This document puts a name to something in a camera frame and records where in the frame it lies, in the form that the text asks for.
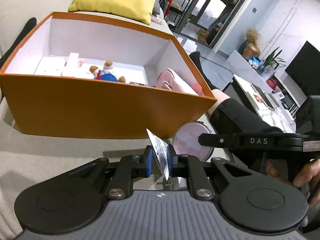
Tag printed white card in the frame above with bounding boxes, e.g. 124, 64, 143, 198
146, 129, 170, 180

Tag plush bear blue outfit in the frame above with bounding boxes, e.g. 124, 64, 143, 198
89, 61, 126, 83

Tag purple glitter box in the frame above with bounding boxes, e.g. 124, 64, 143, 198
129, 82, 155, 88

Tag person right hand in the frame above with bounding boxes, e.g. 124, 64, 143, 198
266, 159, 319, 209

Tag round pink tin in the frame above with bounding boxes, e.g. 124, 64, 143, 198
172, 121, 214, 161

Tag person right leg black sock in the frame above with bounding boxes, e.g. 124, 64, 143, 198
189, 51, 282, 134

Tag person leg black sock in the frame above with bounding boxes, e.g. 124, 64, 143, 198
189, 51, 282, 134
0, 17, 37, 68

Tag marble coffee table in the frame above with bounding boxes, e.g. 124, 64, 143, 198
223, 75, 296, 133

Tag pink pouch bag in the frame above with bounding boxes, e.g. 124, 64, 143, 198
155, 68, 204, 96

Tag orange cardboard storage box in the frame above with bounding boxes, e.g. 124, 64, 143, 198
1, 12, 216, 139

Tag green potted plant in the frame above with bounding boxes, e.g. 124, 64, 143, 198
260, 47, 285, 71

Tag gold vase dried flowers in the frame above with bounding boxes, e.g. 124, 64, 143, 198
238, 27, 260, 60

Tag black television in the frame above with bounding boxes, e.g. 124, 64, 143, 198
285, 41, 320, 96

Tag pink selfie stick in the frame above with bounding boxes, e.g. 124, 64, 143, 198
61, 53, 83, 77

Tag beige fabric sofa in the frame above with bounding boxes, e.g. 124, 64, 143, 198
0, 0, 238, 240

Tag white glasses case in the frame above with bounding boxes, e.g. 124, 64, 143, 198
34, 56, 66, 76

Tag person left leg black sock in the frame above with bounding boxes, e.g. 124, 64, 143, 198
0, 17, 37, 68

